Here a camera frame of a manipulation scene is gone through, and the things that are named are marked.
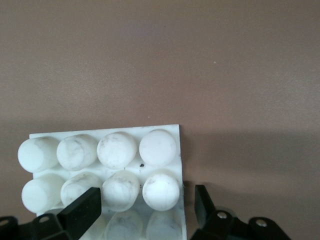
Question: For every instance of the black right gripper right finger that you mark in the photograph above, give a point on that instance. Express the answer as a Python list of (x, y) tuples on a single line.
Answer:
[(203, 205)]

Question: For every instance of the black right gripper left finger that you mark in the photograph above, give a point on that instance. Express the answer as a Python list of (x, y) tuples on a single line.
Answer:
[(82, 210)]

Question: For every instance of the brown table cover sheet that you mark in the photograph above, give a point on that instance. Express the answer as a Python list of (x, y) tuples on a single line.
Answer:
[(160, 62)]

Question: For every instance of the white studded base plate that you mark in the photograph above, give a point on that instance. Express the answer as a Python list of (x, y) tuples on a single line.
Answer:
[(117, 150)]

